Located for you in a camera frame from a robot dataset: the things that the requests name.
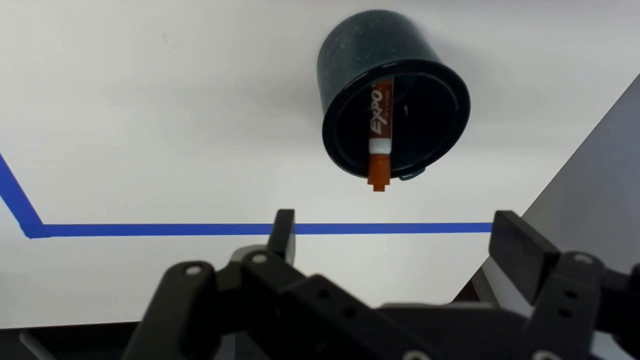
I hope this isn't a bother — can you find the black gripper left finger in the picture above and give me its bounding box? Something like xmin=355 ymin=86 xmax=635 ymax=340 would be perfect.
xmin=122 ymin=210 xmax=428 ymax=360

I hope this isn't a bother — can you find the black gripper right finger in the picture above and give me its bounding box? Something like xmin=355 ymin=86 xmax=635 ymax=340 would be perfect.
xmin=489 ymin=210 xmax=640 ymax=360

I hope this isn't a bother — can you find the orange Expo marker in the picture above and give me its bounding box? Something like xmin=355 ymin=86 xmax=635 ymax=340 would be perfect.
xmin=368 ymin=79 xmax=395 ymax=193

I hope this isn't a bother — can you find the dark blue mug cup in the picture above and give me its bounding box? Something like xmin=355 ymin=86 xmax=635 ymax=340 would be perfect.
xmin=317 ymin=11 xmax=471 ymax=181

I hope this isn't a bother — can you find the blue tape line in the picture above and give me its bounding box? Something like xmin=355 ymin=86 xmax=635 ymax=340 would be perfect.
xmin=0 ymin=155 xmax=497 ymax=240

